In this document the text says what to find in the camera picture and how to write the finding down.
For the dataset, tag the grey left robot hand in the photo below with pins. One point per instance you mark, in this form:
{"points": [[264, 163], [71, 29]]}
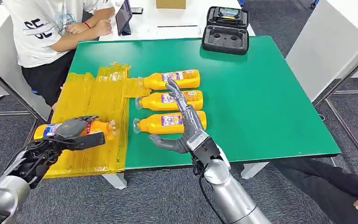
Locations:
{"points": [[71, 128]]}

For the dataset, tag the white partition panel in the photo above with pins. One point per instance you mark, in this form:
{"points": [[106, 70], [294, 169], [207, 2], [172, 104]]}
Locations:
{"points": [[324, 46]]}

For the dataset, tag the blue chair caster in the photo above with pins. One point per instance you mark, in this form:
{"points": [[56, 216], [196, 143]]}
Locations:
{"points": [[314, 3], [240, 2]]}

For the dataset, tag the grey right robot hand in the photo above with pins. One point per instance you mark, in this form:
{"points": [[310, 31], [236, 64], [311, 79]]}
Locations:
{"points": [[193, 123]]}

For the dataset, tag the steel partition frame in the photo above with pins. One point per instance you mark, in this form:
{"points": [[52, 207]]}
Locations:
{"points": [[352, 91]]}

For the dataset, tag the steel desk frame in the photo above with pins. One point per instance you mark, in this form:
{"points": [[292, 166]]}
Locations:
{"points": [[3, 113]]}

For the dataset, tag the person in dark trousers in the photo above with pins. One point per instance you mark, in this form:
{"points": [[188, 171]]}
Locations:
{"points": [[327, 185]]}

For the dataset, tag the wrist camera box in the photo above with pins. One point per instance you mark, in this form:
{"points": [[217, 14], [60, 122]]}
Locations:
{"points": [[205, 150], [89, 141]]}

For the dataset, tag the seated person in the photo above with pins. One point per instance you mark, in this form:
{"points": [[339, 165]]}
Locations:
{"points": [[37, 43]]}

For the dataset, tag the brown cardboard box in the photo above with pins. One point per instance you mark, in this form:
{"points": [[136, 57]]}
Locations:
{"points": [[170, 3]]}

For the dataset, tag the orange drink bottle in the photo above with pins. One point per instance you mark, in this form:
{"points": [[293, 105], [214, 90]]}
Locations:
{"points": [[100, 126], [151, 82], [149, 124], [149, 102]]}

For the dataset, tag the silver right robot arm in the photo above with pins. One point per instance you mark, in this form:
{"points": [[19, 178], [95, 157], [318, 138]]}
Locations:
{"points": [[231, 194]]}

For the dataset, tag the black tablet on stand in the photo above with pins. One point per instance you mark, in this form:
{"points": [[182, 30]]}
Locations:
{"points": [[123, 18]]}

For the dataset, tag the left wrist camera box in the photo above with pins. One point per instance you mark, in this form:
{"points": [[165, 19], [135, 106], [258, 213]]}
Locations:
{"points": [[89, 141]]}

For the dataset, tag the green table mat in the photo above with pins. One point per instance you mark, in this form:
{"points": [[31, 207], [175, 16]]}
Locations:
{"points": [[259, 99]]}

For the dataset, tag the yellow plastic sheet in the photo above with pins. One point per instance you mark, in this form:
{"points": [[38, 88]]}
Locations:
{"points": [[105, 99]]}

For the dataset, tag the white table foot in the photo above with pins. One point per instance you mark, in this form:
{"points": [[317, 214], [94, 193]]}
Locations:
{"points": [[251, 170], [117, 181]]}

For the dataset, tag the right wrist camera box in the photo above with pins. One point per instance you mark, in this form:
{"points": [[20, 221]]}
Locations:
{"points": [[205, 150]]}

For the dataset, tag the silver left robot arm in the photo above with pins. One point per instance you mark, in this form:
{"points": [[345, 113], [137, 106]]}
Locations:
{"points": [[9, 191]]}

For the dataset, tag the white table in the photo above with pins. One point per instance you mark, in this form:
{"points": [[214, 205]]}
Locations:
{"points": [[172, 18]]}

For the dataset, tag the open black foam case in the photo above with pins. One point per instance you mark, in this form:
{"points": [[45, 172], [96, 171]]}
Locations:
{"points": [[226, 40]]}

